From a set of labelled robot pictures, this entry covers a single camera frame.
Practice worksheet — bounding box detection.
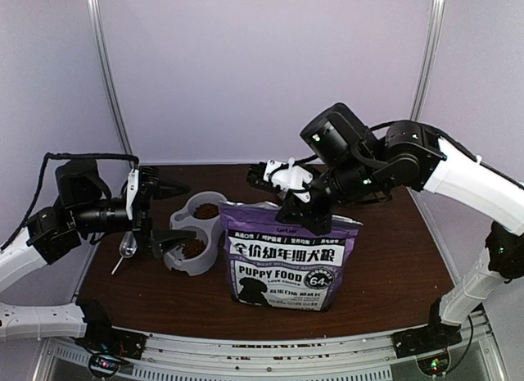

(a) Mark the grey double pet bowl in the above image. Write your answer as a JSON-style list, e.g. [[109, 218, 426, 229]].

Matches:
[[162, 191, 230, 277]]

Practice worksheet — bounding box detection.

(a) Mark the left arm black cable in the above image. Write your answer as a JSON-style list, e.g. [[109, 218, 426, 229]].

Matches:
[[0, 152, 139, 247]]

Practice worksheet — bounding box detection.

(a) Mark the metal food scoop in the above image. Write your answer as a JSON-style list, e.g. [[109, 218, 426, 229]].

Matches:
[[111, 232, 138, 275]]

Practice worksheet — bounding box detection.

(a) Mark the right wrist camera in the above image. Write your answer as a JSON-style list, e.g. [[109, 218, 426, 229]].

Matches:
[[246, 155, 317, 203]]

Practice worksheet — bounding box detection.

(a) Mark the aluminium front rail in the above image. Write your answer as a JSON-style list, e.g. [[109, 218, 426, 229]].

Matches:
[[36, 311, 504, 381]]

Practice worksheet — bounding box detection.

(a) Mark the left aluminium corner post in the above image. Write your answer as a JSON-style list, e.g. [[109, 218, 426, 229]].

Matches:
[[87, 0, 133, 155]]

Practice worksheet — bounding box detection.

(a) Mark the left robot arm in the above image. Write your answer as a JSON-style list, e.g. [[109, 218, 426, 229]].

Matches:
[[1, 152, 196, 352]]

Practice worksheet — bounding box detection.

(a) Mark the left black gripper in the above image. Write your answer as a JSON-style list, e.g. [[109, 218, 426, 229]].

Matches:
[[71, 169, 196, 257]]

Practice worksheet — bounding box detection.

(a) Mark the right aluminium corner post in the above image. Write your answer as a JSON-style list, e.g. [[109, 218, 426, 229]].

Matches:
[[409, 0, 445, 121]]

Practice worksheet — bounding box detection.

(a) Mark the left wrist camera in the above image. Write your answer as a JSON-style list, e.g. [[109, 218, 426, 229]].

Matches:
[[125, 166, 160, 220]]

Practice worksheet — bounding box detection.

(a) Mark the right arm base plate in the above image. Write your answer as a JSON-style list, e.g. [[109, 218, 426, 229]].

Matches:
[[391, 324, 463, 359]]

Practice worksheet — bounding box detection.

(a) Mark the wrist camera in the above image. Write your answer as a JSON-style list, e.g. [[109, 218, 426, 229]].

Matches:
[[246, 155, 317, 203], [125, 166, 160, 220]]

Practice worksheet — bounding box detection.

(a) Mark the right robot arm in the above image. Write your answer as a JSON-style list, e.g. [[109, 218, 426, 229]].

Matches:
[[264, 102, 523, 355]]

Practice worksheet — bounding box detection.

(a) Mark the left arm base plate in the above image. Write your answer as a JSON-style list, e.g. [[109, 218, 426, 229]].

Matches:
[[74, 319, 147, 360]]

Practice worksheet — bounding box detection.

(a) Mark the purple puppy food bag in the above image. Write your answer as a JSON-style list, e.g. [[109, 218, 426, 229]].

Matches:
[[219, 202, 362, 311]]

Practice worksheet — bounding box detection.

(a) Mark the aluminium corner post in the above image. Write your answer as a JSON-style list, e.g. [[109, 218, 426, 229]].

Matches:
[[409, 0, 445, 121], [87, 0, 133, 155]]

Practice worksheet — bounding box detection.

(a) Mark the brown pet food kibble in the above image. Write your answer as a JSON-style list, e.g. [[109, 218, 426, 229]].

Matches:
[[174, 202, 222, 263]]

